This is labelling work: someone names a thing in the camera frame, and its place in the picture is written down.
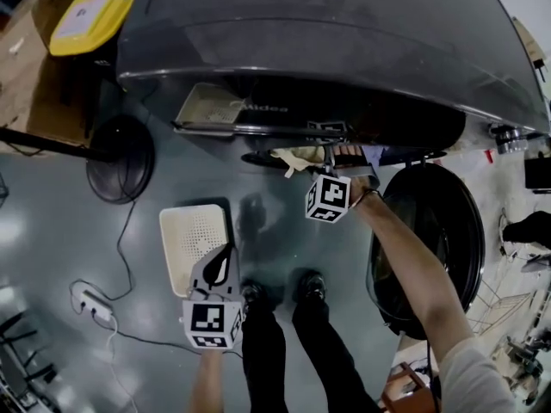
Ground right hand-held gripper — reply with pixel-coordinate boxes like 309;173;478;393
305;143;381;224

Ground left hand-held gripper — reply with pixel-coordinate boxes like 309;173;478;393
182;246;245;352

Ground cream clothes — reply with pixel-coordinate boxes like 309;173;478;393
269;146;327;179

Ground cream plastic laundry basket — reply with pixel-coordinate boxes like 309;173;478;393
158;204;236;299

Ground lavender clothes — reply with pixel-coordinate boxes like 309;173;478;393
362;145;383;170

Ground black washing machine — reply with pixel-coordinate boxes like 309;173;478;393
115;0;551;176

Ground person's left forearm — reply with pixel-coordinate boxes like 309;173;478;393
189;349;225;413

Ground person's right forearm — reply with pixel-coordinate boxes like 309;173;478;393
349;176;474;352

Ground person's right hand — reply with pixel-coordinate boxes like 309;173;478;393
334;145;366;168

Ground person's left black shoe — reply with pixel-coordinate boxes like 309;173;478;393
239;280;264;313

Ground person's black shoe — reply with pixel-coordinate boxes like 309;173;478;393
294;269;327;305
239;280;264;313

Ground person's right black shoe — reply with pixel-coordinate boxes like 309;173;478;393
294;269;327;305

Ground person's left leg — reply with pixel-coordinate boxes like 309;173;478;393
240;303;288;413

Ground person's leg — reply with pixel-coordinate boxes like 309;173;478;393
291;299;384;413
240;303;288;413

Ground white power strip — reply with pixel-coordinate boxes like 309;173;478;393
79;289;114;323

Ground person's right leg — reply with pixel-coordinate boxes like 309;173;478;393
291;299;384;413

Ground brown wooden stool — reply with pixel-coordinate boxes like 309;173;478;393
381;361;434;413

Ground person's white shirt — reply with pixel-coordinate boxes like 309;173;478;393
430;336;517;413

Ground large cardboard sheet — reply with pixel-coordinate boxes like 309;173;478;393
511;15;548;72

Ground brown cardboard box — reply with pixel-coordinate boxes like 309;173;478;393
0;0;94;148

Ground black bin with yellow lid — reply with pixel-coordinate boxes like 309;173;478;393
47;0;143;102

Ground thin wrist bracelet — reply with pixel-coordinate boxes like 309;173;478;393
356;187;383;209

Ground black floor cable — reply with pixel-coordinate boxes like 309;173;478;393
92;311;203;356

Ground black fan power cable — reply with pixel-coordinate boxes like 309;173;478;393
68;200;138;316

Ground white power cable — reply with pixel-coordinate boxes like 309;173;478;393
105;316;139;413

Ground black pedestal fan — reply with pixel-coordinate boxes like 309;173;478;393
0;114;156;206

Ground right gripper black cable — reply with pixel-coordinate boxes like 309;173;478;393
424;337;443;413

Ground black metal frame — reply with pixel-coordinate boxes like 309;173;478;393
0;311;59;399

